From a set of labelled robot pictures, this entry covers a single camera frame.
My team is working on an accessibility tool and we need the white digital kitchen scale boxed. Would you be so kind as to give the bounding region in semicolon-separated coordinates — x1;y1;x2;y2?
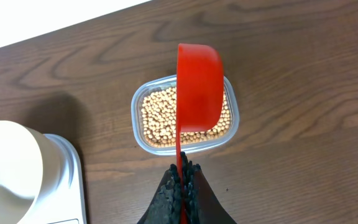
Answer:
20;134;87;224

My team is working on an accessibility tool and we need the clear plastic soybean container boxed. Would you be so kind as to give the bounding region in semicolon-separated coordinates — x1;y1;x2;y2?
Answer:
131;75;239;156

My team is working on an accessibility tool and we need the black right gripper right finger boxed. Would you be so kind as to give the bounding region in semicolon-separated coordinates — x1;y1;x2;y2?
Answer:
180;152;236;224

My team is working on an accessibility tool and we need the white round bowl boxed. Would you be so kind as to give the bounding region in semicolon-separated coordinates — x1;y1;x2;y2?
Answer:
0;121;64;224

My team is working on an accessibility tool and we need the red plastic measuring scoop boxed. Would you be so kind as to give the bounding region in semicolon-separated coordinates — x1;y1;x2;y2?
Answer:
175;43;225;224

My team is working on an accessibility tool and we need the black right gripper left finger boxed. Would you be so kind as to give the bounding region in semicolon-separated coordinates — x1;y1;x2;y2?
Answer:
137;164;182;224

